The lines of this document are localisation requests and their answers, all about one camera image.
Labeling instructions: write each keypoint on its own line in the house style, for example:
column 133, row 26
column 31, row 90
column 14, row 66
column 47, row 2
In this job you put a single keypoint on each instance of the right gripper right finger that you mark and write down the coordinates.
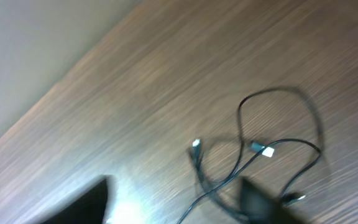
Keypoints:
column 262, row 208

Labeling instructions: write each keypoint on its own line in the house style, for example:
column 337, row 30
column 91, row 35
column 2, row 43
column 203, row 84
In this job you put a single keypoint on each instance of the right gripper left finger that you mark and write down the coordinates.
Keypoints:
column 88, row 208

